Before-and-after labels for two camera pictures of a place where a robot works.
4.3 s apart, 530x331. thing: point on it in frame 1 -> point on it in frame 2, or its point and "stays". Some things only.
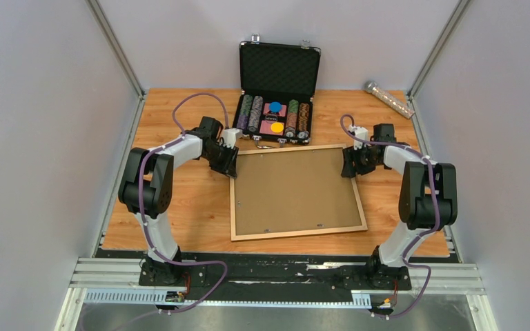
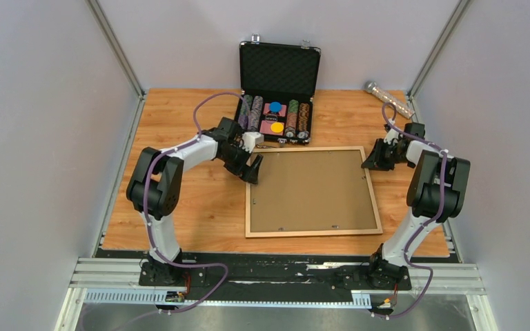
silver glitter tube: x=371 y=86 stays
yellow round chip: x=277 y=127 stays
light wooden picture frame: x=233 y=222 -> x=359 y=232
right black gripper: x=350 y=155 -> x=376 y=161
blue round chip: x=275 y=106 stays
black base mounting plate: x=223 y=276 stays
